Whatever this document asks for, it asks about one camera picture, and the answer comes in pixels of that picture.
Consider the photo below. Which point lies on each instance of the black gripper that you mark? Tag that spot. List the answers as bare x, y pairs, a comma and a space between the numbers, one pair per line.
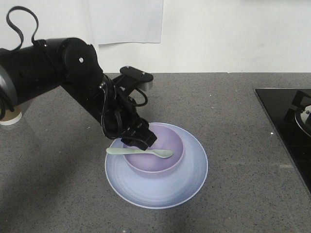
119, 117

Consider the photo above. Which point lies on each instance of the light green plastic spoon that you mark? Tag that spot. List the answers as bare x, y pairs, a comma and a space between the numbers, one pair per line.
124, 151

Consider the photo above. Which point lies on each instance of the brown paper cup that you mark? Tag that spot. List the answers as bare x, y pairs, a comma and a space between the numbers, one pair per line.
11, 117

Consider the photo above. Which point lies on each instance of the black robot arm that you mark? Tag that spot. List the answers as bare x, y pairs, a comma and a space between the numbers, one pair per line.
73, 65

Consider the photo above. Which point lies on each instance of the light blue round plate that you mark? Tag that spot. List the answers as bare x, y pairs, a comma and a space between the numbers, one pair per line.
160, 191

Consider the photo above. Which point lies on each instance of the white paper sheet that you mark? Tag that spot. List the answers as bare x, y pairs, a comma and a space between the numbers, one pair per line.
126, 21

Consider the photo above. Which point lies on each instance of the black glass gas hob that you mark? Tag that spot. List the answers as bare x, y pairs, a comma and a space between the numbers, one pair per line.
289, 110

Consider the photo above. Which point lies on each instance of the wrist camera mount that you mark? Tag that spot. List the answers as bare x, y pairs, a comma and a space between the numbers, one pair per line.
131, 78

